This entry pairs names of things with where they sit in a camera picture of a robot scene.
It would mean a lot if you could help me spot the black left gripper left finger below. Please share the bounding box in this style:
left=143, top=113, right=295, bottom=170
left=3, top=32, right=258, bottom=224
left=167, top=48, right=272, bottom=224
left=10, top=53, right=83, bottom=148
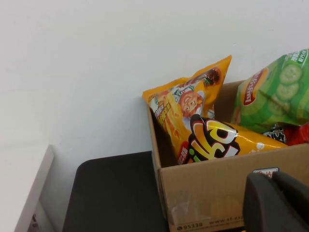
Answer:
left=243, top=172, right=309, bottom=232

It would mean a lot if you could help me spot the orange bag black-red logo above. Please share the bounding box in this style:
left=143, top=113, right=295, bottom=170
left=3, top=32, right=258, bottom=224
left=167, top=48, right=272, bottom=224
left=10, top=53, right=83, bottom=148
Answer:
left=177, top=113, right=289, bottom=165

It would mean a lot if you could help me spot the green cucumber chip bag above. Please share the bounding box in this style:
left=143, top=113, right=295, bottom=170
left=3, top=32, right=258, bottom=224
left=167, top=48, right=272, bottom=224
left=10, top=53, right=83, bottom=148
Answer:
left=230, top=48, right=309, bottom=133

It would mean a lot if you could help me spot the red snack bag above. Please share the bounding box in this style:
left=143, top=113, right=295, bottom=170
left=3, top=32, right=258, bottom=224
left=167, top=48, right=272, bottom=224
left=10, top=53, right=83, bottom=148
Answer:
left=263, top=122, right=309, bottom=146

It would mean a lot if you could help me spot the orange chip bag cartoon chef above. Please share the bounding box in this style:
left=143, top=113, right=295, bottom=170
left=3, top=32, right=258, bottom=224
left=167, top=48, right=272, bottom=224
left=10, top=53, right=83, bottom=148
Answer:
left=142, top=55, right=232, bottom=165

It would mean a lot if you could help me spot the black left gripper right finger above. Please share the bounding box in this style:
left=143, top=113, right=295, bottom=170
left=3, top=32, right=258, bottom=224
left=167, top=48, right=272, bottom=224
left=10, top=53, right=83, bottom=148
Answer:
left=272, top=171, right=309, bottom=206

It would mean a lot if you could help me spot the white cabinet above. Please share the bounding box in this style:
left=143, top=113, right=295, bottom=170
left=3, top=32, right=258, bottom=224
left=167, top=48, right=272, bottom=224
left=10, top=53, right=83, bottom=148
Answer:
left=14, top=144, right=55, bottom=232

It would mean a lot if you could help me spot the cardboard box with F2 print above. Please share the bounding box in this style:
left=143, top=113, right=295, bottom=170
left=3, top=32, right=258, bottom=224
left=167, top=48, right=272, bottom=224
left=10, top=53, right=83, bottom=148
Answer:
left=146, top=81, right=309, bottom=232

